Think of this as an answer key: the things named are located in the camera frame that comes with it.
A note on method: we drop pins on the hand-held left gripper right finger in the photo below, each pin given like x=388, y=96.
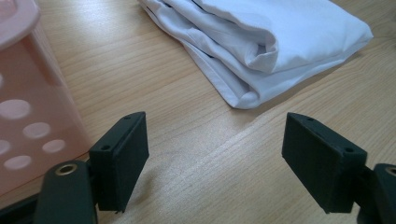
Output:
x=317, y=161

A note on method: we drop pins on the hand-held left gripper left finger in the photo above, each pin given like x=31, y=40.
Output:
x=123, y=161

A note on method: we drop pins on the pink perforated plastic basket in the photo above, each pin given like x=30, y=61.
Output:
x=28, y=93

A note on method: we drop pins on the white cloth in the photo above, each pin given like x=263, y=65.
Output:
x=249, y=37

